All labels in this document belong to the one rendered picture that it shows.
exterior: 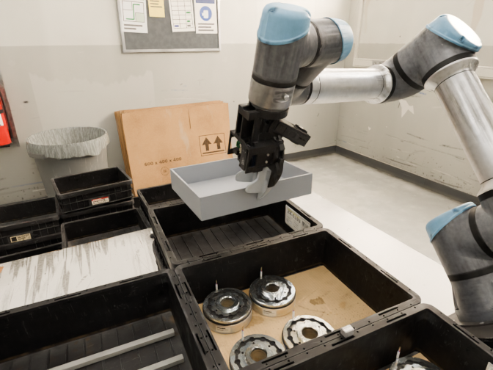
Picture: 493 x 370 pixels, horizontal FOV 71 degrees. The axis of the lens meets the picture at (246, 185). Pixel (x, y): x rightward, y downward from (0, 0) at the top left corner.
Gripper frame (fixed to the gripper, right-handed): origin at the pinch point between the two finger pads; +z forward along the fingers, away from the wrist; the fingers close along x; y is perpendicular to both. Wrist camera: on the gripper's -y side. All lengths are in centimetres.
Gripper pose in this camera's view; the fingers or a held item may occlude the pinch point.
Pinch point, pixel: (260, 191)
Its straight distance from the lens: 73.1
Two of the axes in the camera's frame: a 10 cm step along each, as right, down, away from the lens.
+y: -8.5, 2.1, -4.8
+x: 5.1, 5.7, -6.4
